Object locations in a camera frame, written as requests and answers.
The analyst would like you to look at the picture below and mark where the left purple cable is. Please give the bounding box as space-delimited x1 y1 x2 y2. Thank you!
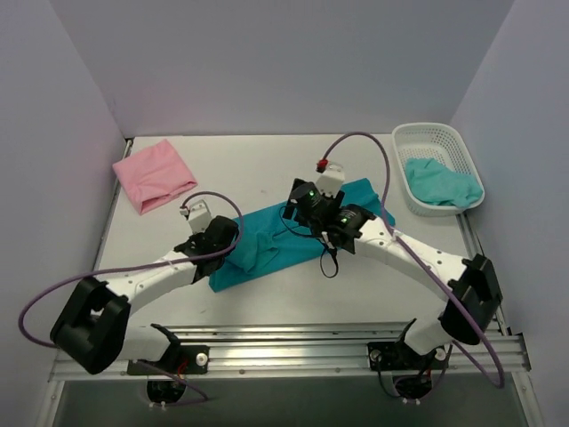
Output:
18 190 244 407

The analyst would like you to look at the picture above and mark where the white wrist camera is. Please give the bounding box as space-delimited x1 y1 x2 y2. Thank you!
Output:
315 159 345 197
180 199 212 234

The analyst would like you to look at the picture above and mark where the aluminium rail frame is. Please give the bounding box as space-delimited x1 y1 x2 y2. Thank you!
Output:
39 208 548 427

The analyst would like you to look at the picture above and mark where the light turquoise shirt in basket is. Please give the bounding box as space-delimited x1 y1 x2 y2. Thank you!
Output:
405 157 484 208

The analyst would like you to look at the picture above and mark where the white plastic basket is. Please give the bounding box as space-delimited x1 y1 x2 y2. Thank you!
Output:
392 122 485 217

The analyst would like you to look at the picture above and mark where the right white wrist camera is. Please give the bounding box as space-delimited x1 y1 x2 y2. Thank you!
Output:
315 159 345 197

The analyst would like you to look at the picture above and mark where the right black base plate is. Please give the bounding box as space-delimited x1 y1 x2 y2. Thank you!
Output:
366 342 448 372

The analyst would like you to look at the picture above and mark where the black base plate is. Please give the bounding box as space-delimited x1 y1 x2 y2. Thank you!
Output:
126 344 210 375
366 342 448 372

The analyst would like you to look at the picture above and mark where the pink folded t shirt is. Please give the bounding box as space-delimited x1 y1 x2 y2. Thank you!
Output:
112 139 197 215

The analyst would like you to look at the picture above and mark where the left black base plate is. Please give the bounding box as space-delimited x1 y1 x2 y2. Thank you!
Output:
126 344 210 375

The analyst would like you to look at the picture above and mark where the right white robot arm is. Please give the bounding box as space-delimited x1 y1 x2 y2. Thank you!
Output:
284 179 502 367

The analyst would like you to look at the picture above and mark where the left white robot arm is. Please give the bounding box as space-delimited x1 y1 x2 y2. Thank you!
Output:
50 216 239 375

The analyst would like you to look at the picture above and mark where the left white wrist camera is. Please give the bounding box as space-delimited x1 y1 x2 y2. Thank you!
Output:
180 199 212 234

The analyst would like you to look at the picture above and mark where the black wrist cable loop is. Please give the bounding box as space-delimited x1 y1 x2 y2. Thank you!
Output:
282 204 341 279

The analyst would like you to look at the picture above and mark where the teal t shirt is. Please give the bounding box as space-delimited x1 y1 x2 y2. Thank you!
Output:
207 177 397 294

